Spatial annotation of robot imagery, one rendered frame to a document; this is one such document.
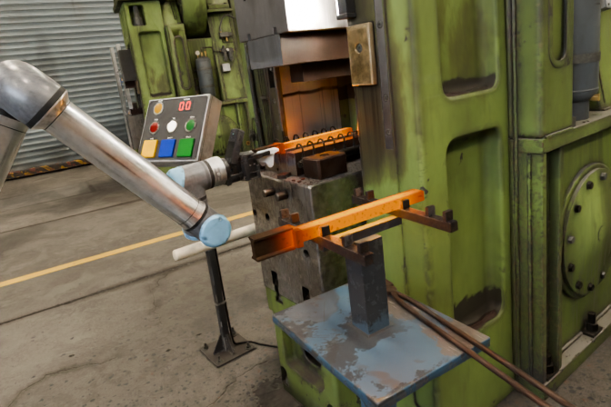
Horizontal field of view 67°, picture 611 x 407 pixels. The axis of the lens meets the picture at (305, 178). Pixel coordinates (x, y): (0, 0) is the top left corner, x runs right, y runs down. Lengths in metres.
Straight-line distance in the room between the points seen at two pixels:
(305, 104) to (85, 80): 7.72
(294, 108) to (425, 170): 0.69
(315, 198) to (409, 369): 0.62
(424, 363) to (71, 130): 0.89
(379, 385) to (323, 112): 1.23
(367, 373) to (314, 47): 1.01
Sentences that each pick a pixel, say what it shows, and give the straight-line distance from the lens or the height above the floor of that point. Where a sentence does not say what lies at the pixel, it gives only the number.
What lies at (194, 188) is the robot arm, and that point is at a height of 0.96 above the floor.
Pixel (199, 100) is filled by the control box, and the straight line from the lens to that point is 1.92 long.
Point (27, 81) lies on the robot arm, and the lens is 1.16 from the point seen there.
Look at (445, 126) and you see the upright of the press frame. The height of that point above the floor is 1.05.
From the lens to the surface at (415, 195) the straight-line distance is 1.06.
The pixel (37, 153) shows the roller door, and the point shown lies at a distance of 9.32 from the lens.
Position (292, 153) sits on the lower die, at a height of 0.99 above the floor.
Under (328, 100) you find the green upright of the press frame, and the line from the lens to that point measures 1.91.
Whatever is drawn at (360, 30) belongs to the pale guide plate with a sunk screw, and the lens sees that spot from 1.37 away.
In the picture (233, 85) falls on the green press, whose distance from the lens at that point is 6.52.
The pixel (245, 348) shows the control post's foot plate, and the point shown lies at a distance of 2.33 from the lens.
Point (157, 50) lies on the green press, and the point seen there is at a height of 1.69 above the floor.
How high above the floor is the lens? 1.26
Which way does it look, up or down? 13 degrees down
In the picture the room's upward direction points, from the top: 7 degrees counter-clockwise
